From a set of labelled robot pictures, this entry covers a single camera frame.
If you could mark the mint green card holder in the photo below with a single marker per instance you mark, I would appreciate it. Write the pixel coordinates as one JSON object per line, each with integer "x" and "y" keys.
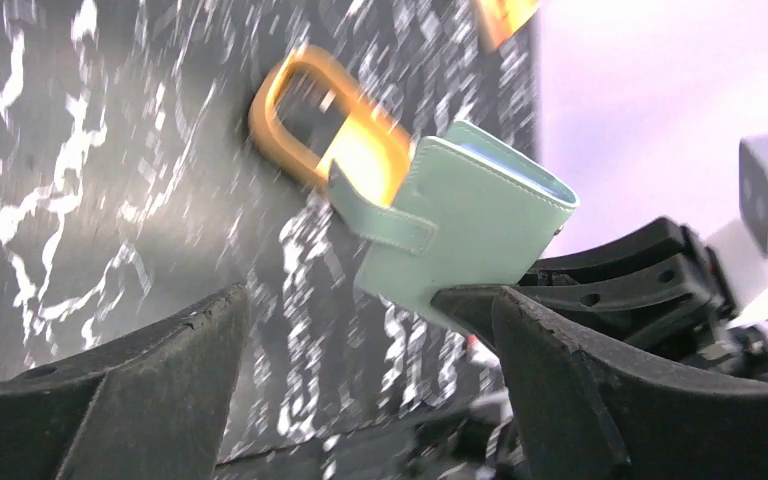
{"x": 470, "y": 210}

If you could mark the card inside tray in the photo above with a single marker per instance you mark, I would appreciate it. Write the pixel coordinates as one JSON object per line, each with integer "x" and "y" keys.
{"x": 310, "y": 112}

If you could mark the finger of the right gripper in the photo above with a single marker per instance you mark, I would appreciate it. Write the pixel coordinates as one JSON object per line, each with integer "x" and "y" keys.
{"x": 652, "y": 288}

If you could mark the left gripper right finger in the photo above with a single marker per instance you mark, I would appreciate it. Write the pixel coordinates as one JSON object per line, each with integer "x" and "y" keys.
{"x": 591, "y": 407}

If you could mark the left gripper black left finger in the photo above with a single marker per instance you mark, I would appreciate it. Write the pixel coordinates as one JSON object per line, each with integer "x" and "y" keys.
{"x": 152, "y": 404}

